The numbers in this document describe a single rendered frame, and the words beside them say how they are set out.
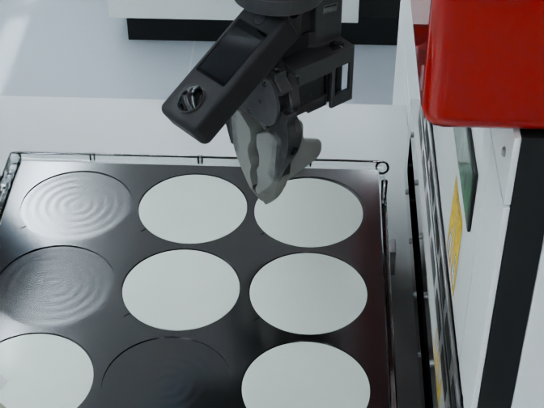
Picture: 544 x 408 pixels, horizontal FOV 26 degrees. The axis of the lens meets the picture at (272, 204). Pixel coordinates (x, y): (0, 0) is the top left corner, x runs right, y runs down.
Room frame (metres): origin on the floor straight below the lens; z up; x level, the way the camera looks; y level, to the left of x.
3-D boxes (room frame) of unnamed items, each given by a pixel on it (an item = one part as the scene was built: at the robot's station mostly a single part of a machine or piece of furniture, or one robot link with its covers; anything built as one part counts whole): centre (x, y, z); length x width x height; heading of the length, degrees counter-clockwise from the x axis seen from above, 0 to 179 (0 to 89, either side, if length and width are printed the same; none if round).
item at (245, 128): (0.82, 0.00, 0.98); 0.06 x 0.03 x 0.09; 128
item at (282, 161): (0.78, 0.00, 1.03); 0.05 x 0.02 x 0.09; 38
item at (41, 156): (0.91, 0.07, 0.90); 0.37 x 0.01 x 0.01; 88
